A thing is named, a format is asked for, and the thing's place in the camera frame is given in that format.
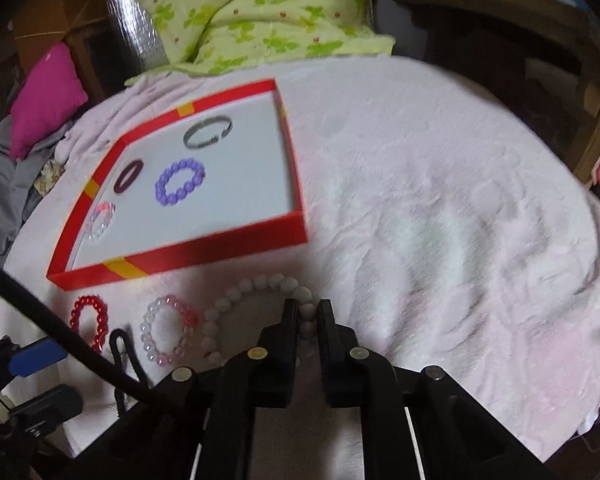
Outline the white bead bracelet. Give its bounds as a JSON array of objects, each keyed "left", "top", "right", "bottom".
[{"left": 201, "top": 272, "right": 318, "bottom": 366}]

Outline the small pink crystal bracelet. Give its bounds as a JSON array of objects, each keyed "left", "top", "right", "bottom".
[{"left": 139, "top": 294, "right": 202, "bottom": 366}]

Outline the black hair tie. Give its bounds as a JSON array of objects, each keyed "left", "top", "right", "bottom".
[{"left": 108, "top": 327, "right": 152, "bottom": 418}]

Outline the red bead bracelet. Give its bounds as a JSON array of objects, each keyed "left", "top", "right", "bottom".
[{"left": 69, "top": 294, "right": 110, "bottom": 356}]

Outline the purple bead bracelet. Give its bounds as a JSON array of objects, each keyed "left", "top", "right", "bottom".
[{"left": 154, "top": 157, "right": 207, "bottom": 207}]

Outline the pink clear bead bracelet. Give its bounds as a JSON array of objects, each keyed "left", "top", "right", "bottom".
[{"left": 83, "top": 201, "right": 118, "bottom": 244}]

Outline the pink fuzzy blanket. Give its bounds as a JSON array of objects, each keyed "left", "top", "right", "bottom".
[{"left": 5, "top": 58, "right": 600, "bottom": 460}]

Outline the red shallow tray box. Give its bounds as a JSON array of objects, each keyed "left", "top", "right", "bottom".
[{"left": 46, "top": 79, "right": 309, "bottom": 290}]

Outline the silver metal bangle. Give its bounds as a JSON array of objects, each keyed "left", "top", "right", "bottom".
[{"left": 183, "top": 115, "right": 233, "bottom": 150}]

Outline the grey bedsheet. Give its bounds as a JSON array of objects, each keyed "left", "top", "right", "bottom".
[{"left": 0, "top": 115, "right": 73, "bottom": 266}]

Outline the floral patterned cloth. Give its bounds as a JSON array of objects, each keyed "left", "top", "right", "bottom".
[{"left": 33, "top": 159, "right": 65, "bottom": 196}]

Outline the silver foil insulation sheet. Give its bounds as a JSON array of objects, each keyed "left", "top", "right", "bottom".
[{"left": 106, "top": 0, "right": 168, "bottom": 76}]

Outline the magenta pillow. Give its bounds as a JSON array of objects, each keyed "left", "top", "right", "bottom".
[{"left": 9, "top": 42, "right": 88, "bottom": 160}]

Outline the green clover quilt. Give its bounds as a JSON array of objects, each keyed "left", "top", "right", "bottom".
[{"left": 136, "top": 0, "right": 394, "bottom": 76}]

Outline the wooden bench shelf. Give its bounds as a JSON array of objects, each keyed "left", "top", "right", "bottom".
[{"left": 394, "top": 0, "right": 600, "bottom": 183}]

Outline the dark maroon ring bangle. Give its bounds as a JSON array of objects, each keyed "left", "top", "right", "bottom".
[{"left": 114, "top": 159, "right": 144, "bottom": 195}]

